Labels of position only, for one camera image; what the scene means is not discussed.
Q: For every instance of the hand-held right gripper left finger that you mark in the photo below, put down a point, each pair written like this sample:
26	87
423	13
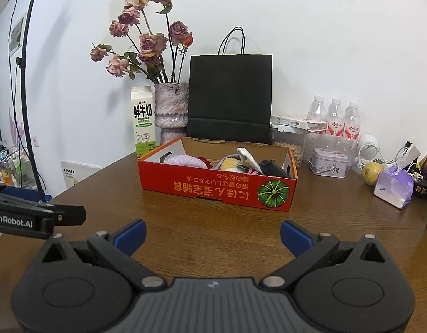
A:
132	236

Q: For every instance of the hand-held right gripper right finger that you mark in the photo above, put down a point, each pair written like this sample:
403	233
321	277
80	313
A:
295	237

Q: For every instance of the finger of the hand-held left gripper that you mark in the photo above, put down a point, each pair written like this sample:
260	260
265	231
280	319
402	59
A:
71	215
19	192

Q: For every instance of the navy zip case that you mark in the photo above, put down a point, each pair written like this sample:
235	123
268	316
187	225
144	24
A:
274	170

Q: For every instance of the lavender towel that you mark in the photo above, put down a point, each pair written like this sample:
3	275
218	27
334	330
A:
185	160

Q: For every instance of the red cardboard box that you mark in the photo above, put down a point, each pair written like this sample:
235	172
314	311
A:
213	189

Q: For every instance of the red green flower hair clip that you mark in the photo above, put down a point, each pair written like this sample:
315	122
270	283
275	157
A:
205	162

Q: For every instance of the shelf with small bottles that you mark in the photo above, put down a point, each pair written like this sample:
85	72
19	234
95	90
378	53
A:
12	170

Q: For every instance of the white flat panel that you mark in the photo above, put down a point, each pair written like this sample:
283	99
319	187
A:
78	173

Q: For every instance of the grey tin box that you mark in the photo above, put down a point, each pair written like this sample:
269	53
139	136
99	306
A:
328	163

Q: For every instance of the clear plastic food container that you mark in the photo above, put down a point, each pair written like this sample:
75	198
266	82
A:
286	149

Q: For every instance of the yellow fluffy item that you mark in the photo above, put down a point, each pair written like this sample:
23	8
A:
231	163

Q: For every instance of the green apple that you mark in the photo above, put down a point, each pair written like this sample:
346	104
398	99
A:
372	173

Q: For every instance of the purple tissue pack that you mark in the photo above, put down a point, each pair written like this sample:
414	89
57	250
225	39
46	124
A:
394	187

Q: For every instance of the white green milk carton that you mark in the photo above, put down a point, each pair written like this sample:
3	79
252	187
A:
143	121

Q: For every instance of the flat white box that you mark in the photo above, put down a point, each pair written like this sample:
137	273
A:
290	121

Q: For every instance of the black tripod stand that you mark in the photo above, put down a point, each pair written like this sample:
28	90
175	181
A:
26	76

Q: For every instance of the clear water bottle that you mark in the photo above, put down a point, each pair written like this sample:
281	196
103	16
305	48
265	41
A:
335	114
317	109
352	118

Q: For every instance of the purple mottled vase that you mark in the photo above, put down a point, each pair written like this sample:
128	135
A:
170	111

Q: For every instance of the small black box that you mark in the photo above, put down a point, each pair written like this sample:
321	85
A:
423	190

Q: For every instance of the black paper bag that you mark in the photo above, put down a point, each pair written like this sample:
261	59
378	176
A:
231	93

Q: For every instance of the dried pink roses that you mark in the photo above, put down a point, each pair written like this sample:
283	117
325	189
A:
151	43

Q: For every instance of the wall picture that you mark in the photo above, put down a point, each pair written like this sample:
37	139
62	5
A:
16	34

